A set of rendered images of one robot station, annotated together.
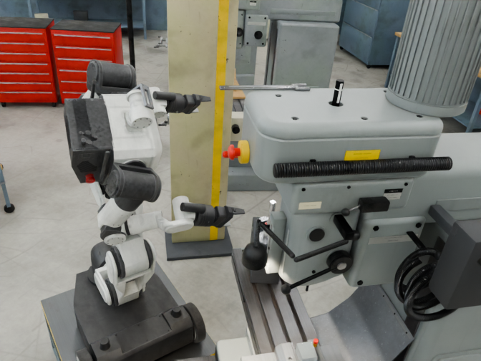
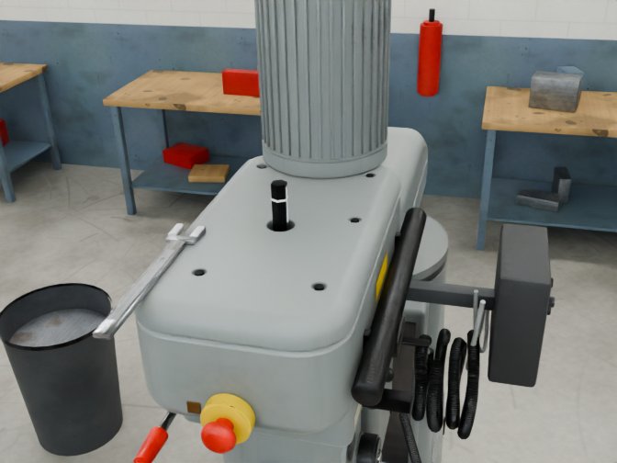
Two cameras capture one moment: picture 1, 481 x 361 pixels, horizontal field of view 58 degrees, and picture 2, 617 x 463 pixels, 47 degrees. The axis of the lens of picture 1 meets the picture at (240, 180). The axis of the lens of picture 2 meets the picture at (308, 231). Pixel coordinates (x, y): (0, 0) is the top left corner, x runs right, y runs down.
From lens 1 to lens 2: 0.78 m
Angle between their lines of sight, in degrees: 52
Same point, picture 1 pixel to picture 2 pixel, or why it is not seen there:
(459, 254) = (529, 312)
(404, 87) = (333, 145)
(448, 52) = (375, 68)
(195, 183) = not seen: outside the picture
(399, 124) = (385, 199)
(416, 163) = (416, 240)
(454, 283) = (536, 349)
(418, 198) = not seen: hidden behind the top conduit
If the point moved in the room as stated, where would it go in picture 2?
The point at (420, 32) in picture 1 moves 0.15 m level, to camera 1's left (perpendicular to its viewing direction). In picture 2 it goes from (332, 54) to (277, 83)
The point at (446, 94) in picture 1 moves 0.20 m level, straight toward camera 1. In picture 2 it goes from (383, 128) to (485, 167)
